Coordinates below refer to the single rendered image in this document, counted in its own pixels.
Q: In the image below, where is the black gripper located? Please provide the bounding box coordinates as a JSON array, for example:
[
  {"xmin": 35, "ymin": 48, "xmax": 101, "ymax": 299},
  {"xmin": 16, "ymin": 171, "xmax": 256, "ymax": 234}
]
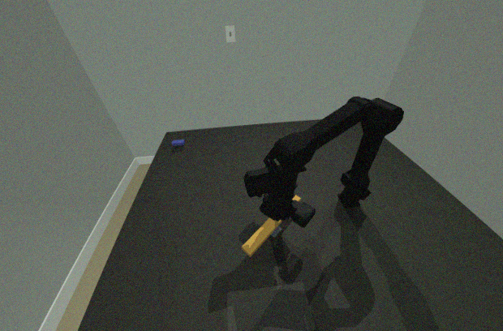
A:
[{"xmin": 274, "ymin": 184, "xmax": 316, "ymax": 228}]

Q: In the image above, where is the yellow bar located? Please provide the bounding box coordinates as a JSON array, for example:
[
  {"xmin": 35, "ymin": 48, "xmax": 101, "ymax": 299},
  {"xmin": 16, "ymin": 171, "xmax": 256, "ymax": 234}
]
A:
[{"xmin": 242, "ymin": 195, "xmax": 301, "ymax": 257}]

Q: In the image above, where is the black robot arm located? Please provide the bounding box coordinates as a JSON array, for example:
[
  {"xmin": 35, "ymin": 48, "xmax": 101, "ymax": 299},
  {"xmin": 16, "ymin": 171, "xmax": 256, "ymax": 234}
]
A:
[{"xmin": 243, "ymin": 97, "xmax": 404, "ymax": 221}]

